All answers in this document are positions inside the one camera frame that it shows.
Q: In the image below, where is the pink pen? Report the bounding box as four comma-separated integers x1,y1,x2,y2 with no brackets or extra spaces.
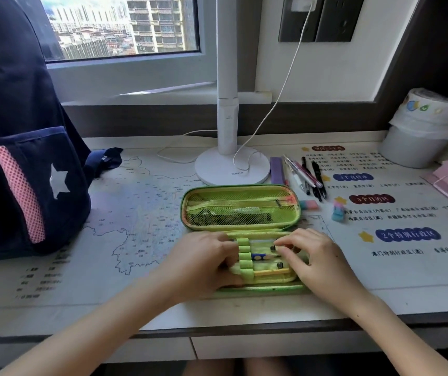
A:
283,155,324,189

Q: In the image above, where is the purple flat ruler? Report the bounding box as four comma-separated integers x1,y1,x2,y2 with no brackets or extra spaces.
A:
270,156,286,187

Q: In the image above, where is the green zip pencil case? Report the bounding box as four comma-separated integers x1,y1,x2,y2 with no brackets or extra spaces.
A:
180,184,313,298

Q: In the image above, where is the white power cable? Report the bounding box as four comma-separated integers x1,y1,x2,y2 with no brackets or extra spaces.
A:
157,2,315,171

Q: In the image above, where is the printed map desk mat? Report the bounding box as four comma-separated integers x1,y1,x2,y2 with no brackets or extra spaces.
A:
0,142,448,310

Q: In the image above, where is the white desk drawer front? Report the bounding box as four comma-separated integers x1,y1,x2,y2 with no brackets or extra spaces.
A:
191,327,448,361
0,337,197,365

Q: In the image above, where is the person's left leg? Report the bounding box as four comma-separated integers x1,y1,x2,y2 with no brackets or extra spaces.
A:
184,359,236,376

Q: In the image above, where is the person's left forearm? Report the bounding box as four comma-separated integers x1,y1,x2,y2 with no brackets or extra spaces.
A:
0,270,186,376

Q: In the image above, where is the black pen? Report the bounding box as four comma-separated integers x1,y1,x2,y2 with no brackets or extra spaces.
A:
302,156,322,202
312,161,328,200

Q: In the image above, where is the person's leg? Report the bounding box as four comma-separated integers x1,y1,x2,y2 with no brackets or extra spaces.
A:
245,357,298,376
184,359,236,376

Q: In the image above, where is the person's right hand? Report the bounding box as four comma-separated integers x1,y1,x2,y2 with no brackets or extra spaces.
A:
274,228,366,310

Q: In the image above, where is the white pen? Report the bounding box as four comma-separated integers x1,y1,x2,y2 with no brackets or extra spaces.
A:
284,160,305,191

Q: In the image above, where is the yellow pencil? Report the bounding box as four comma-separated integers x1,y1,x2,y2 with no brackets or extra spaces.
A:
253,268,294,277

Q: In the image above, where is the person's right leg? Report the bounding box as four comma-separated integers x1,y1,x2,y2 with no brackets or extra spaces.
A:
245,357,298,376

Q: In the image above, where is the navy star backpack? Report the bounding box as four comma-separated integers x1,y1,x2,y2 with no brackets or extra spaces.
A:
0,0,124,263

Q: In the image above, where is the dark grey wall socket panel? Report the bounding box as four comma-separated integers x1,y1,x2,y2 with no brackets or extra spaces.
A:
278,0,366,43

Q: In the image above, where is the person's left hand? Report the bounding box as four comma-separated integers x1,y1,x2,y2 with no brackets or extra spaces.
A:
164,232,245,307

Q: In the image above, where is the person's right forearm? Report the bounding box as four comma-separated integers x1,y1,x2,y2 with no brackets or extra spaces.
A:
341,290,448,376

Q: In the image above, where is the white desk lamp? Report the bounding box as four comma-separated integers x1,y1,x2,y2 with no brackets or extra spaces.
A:
194,0,271,187

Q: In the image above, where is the white desk bin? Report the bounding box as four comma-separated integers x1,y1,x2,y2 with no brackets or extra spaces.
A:
378,124,448,169

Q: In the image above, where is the white window frame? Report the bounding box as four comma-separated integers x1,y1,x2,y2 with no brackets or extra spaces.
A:
38,0,273,106

